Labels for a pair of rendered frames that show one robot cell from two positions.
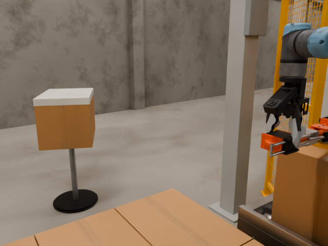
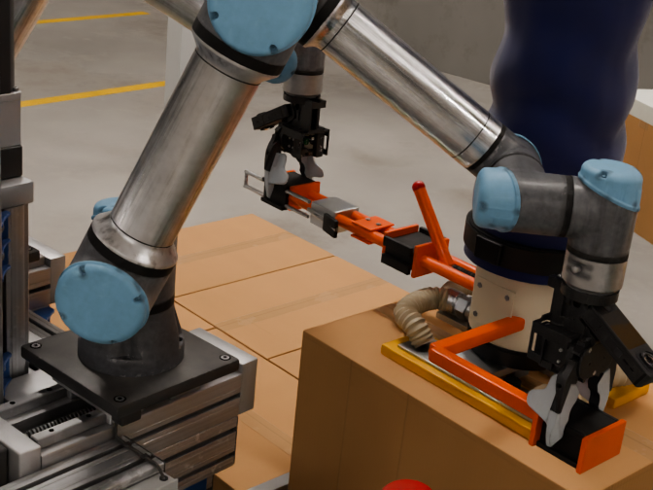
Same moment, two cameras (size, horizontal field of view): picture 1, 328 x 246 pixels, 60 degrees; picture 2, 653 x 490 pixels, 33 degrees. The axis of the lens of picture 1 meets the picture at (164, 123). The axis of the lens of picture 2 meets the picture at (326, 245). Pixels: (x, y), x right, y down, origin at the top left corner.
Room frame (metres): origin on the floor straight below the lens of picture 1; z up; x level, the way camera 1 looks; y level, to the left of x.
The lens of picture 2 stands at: (0.60, -2.45, 1.80)
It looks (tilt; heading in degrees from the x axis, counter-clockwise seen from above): 22 degrees down; 81
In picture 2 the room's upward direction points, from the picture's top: 6 degrees clockwise
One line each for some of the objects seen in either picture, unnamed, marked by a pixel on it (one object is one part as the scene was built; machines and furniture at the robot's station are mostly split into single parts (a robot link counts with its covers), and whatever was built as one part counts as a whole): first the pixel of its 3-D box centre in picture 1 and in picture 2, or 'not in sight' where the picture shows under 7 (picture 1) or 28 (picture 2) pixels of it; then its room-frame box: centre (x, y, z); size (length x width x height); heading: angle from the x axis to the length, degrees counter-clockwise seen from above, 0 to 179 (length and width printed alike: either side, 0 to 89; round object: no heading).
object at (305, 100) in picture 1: (291, 96); (301, 124); (0.87, -0.39, 1.22); 0.09 x 0.08 x 0.12; 124
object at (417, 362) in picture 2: not in sight; (476, 374); (1.12, -0.92, 0.97); 0.34 x 0.10 x 0.05; 124
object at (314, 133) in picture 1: (304, 136); (334, 215); (0.94, -0.48, 1.07); 0.07 x 0.07 x 0.04; 34
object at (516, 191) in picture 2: not in sight; (520, 196); (1.04, -1.21, 1.37); 0.11 x 0.11 x 0.08; 79
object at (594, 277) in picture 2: not in sight; (592, 269); (1.13, -1.24, 1.30); 0.08 x 0.08 x 0.05
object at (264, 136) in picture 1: (278, 141); (292, 190); (0.87, -0.37, 1.08); 0.08 x 0.07 x 0.05; 124
